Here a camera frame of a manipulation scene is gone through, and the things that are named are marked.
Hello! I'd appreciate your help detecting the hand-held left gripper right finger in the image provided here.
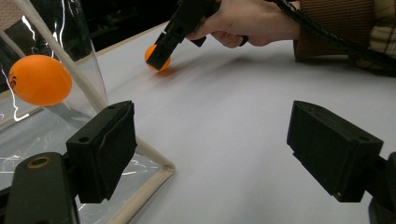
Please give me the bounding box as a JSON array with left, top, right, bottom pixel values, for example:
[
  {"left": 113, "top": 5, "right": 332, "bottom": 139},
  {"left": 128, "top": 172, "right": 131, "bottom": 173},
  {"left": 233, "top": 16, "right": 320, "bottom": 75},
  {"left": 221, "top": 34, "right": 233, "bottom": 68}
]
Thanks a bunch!
[{"left": 286, "top": 99, "right": 385, "bottom": 203}]

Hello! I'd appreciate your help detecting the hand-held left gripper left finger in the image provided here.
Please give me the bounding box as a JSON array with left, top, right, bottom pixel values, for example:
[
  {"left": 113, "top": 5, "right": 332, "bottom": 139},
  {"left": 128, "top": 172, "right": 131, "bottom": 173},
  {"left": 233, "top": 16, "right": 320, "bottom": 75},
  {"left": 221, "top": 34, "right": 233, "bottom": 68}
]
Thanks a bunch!
[{"left": 65, "top": 99, "right": 138, "bottom": 205}]

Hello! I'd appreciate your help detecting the orange ping-pong ball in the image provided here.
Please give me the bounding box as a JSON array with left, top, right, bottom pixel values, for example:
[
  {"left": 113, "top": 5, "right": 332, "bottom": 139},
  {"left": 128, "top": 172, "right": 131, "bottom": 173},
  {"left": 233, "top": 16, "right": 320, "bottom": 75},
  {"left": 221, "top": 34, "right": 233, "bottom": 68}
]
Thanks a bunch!
[
  {"left": 144, "top": 44, "right": 173, "bottom": 73},
  {"left": 7, "top": 54, "right": 74, "bottom": 107}
]

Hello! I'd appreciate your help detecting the clear plastic bag beige trim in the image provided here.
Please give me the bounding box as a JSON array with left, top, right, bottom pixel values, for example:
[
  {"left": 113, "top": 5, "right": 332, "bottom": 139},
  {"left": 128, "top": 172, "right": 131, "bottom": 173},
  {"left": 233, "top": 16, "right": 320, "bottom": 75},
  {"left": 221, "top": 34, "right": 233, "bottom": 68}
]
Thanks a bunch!
[{"left": 0, "top": 0, "right": 177, "bottom": 224}]

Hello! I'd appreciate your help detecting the white table cover sheet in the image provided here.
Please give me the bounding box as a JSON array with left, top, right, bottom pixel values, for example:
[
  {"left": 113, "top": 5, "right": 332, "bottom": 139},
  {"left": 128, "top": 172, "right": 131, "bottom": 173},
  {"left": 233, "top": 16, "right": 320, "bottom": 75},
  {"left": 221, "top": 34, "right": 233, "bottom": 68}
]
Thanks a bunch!
[{"left": 76, "top": 21, "right": 396, "bottom": 224}]

